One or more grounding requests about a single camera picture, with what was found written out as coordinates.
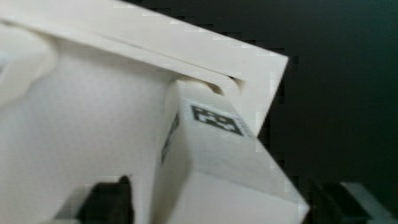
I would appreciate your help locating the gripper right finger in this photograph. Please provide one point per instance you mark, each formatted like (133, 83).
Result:
(345, 205)

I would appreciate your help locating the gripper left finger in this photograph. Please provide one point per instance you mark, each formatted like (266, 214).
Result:
(99, 206)

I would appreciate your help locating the white desk leg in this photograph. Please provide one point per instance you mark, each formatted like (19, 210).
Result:
(220, 185)
(28, 57)

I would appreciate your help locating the white desk tabletop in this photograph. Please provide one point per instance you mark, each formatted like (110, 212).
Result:
(82, 130)

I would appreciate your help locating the white L-shaped fence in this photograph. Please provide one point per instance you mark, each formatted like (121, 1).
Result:
(153, 38)

